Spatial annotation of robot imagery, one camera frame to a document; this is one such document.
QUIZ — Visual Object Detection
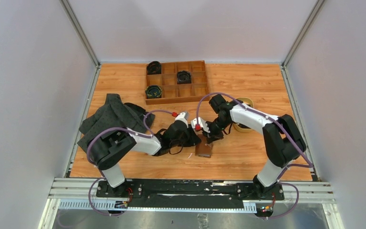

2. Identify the black coiled belt top-left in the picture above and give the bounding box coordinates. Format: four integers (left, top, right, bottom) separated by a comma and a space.
146, 61, 162, 75

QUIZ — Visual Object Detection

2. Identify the black-green coiled belt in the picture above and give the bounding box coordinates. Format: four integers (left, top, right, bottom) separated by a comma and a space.
145, 85, 162, 99

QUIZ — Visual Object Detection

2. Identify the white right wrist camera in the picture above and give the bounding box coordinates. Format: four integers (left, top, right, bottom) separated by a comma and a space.
190, 117, 210, 133

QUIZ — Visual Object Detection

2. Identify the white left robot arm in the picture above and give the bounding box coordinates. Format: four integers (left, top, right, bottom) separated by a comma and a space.
86, 120, 202, 197

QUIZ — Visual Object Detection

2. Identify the brown leather card holder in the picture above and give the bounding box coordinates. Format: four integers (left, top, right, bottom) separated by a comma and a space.
195, 143, 213, 158

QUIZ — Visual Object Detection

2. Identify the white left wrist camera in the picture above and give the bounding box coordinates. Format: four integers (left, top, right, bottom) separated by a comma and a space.
175, 111, 190, 127

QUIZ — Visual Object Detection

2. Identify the yellow oval card tray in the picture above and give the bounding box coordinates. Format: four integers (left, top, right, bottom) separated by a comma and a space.
234, 97, 254, 133

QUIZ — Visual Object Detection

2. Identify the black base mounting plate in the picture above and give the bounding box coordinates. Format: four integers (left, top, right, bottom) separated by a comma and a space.
94, 179, 285, 209

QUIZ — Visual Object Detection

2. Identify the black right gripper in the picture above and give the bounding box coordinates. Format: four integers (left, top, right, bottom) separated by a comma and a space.
202, 116, 231, 144

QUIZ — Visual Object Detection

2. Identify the wooden compartment tray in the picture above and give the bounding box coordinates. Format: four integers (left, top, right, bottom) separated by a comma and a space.
144, 60, 210, 105

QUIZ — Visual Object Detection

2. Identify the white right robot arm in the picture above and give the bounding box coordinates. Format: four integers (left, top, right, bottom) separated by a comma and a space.
201, 93, 311, 199

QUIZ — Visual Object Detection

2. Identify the black coiled belt middle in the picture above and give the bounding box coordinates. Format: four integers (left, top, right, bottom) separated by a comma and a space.
176, 71, 192, 84

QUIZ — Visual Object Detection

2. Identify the dark grey dotted cloth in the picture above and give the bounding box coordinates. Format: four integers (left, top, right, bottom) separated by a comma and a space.
78, 94, 155, 152

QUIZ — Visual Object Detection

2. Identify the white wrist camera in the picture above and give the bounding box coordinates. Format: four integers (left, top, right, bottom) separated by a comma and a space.
190, 117, 210, 133
175, 111, 190, 127

